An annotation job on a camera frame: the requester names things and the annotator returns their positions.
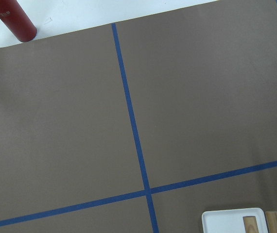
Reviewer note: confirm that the red cylinder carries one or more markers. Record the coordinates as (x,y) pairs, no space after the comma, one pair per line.
(16,20)

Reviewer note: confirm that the wooden chopstick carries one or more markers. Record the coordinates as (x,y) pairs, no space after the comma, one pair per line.
(271,217)
(250,224)

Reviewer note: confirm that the white rectangular tray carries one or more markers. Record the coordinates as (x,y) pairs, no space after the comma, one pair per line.
(232,221)

